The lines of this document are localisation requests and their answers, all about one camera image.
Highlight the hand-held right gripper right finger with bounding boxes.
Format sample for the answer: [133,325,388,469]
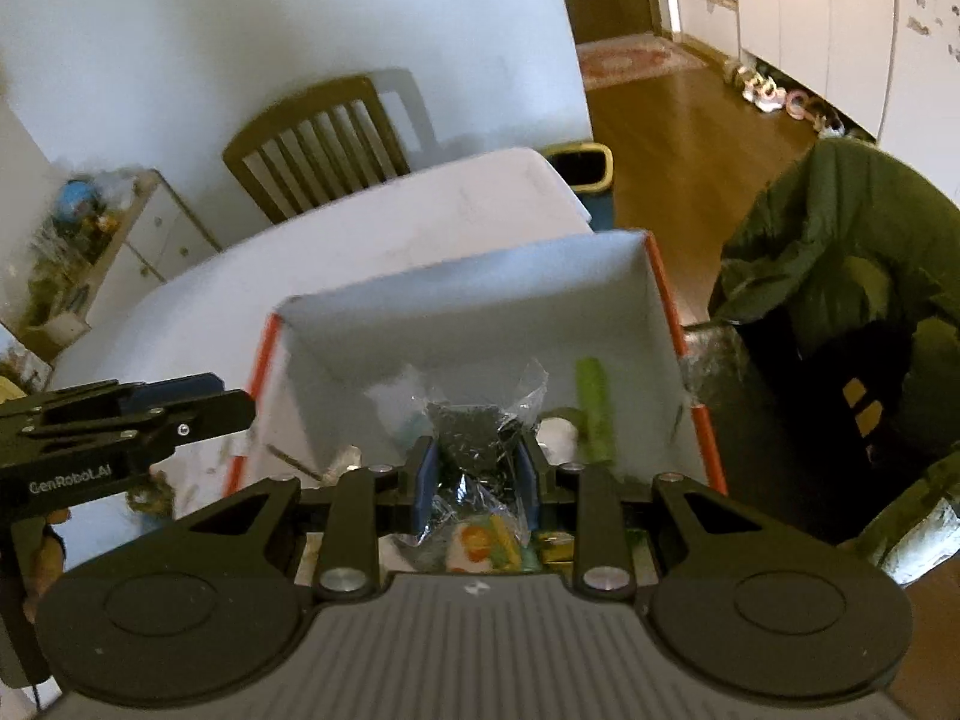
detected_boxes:
[517,435,782,604]

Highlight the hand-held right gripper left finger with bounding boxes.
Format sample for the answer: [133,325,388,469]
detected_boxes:
[176,435,439,604]

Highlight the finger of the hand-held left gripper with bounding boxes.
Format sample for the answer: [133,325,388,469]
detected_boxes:
[0,372,224,437]
[0,388,257,471]

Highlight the clear plastic bag dark contents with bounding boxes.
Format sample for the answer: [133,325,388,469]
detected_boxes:
[414,358,552,547]

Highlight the printed snack bag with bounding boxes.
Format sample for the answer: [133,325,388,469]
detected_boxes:
[442,514,530,575]

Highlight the white cardboard box orange outside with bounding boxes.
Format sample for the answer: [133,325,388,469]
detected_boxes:
[223,229,730,541]

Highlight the person's left hand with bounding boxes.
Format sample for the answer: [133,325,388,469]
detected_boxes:
[25,508,74,625]

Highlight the white round item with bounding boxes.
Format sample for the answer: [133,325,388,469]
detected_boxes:
[538,416,580,466]

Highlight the gold wrapped item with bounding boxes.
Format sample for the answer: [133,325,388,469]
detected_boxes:
[538,529,578,567]

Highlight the green tube packet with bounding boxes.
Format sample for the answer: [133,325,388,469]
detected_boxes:
[574,356,617,464]

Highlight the white drawer cabinet wooden top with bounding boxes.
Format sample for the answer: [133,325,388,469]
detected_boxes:
[22,169,224,362]

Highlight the clutter on drawer cabinet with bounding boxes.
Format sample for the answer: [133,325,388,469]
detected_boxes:
[15,165,143,331]

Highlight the crinkled silver foil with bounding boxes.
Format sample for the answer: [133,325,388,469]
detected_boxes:
[681,321,752,410]

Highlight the brown wooden chair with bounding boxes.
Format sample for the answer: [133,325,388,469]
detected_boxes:
[222,73,422,224]

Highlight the yellow-rimmed trash bin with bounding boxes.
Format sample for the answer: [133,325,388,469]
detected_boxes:
[538,141,617,232]

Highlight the patterned rug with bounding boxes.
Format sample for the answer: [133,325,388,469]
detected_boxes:
[576,34,707,92]

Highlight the row of shoes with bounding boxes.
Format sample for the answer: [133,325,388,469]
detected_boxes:
[721,55,865,142]

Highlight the white shoe cabinet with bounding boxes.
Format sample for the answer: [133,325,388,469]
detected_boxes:
[737,0,899,137]

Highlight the white sideboard with stickers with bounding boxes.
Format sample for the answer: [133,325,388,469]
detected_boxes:
[876,0,960,205]

